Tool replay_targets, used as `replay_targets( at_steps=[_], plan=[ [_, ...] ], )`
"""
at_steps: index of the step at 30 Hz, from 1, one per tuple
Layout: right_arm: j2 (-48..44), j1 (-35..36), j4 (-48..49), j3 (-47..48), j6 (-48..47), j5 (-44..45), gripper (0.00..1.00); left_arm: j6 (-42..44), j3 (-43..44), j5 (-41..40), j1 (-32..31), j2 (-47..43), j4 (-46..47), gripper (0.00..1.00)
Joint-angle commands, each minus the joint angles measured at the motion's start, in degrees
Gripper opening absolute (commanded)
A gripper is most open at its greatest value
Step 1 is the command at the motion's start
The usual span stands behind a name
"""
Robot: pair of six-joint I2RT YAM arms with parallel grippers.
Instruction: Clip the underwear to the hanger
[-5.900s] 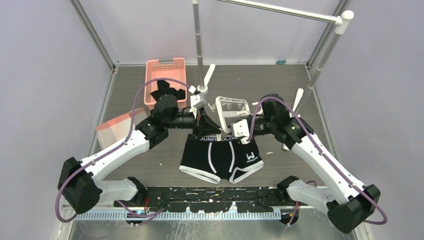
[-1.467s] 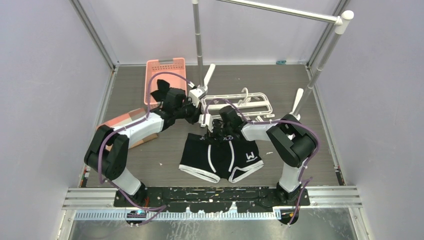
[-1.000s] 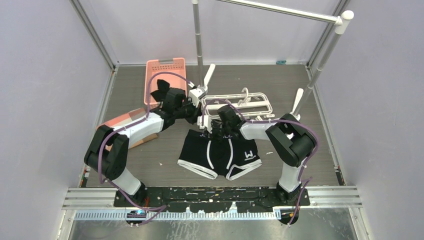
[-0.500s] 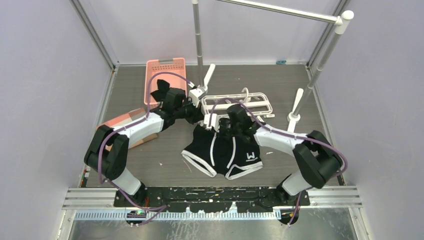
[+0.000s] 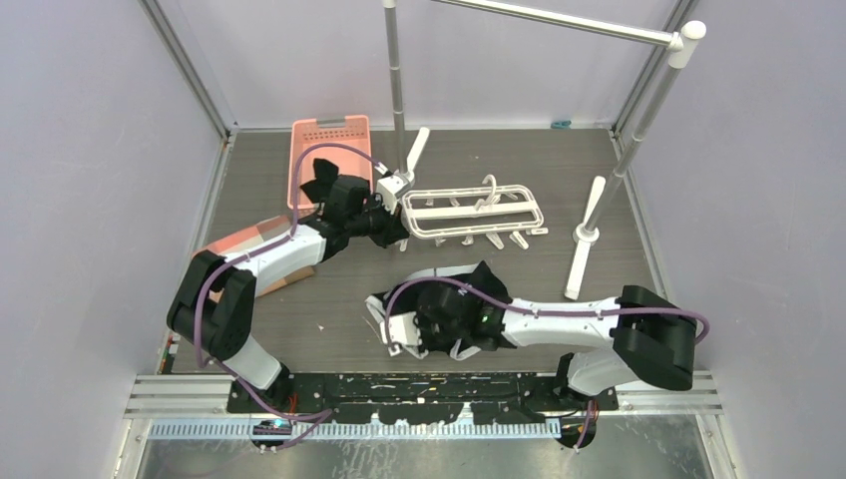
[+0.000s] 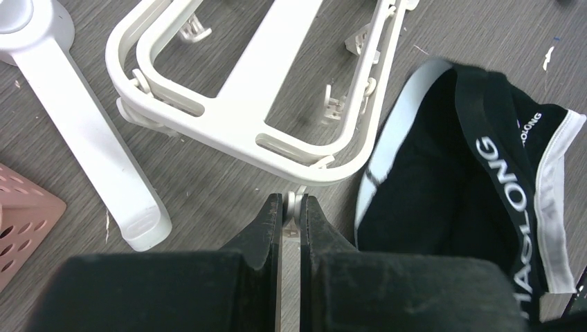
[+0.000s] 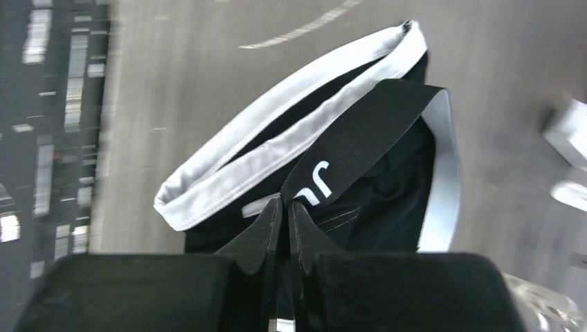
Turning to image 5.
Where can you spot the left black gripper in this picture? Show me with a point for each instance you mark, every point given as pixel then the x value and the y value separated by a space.
pixel 392 229

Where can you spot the white clip hanger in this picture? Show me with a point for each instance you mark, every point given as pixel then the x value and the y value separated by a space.
pixel 492 211

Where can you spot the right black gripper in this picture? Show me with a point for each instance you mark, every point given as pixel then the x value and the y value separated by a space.
pixel 426 341

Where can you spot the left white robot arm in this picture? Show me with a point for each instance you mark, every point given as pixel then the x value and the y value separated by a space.
pixel 213 307

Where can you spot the aluminium frame post left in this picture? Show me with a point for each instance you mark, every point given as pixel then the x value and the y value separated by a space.
pixel 163 23

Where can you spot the aluminium frame post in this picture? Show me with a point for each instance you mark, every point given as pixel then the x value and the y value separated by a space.
pixel 681 12
pixel 163 23

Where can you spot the black garment in basket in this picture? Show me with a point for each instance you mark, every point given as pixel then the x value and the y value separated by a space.
pixel 325 173

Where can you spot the black boxer briefs white trim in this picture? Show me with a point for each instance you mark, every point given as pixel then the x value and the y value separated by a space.
pixel 478 275

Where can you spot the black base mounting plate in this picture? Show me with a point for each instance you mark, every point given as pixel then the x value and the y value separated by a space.
pixel 426 398

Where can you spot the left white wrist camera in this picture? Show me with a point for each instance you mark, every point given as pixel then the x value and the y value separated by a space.
pixel 392 188

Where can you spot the aluminium frame post right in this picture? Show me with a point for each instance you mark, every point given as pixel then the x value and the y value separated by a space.
pixel 681 12

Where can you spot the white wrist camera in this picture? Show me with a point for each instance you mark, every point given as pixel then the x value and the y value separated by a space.
pixel 392 188
pixel 402 331

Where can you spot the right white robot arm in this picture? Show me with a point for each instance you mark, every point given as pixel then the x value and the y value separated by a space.
pixel 636 335

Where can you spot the silver clothes rack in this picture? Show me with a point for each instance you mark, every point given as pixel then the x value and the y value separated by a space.
pixel 500 63

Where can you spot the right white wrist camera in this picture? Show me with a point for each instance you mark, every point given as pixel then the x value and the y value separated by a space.
pixel 402 331

